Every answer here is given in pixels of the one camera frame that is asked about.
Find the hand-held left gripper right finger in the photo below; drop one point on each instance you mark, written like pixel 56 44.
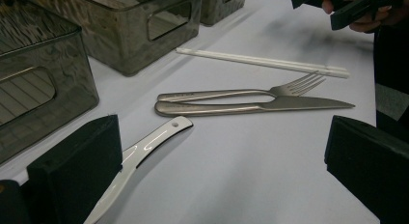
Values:
pixel 369 159

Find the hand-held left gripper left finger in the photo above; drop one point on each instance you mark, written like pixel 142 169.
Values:
pixel 74 172

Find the smoky transparent plastic bin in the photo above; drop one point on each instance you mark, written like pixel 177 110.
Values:
pixel 38 89
pixel 122 34
pixel 218 8

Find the white ceramic spoon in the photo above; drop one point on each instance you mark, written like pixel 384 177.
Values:
pixel 160 135

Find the steel table knife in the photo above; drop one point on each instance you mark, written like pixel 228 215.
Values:
pixel 289 103

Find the white chopstick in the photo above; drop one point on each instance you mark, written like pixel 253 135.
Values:
pixel 257 63
pixel 257 59

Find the steel fork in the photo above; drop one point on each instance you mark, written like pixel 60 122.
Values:
pixel 209 95

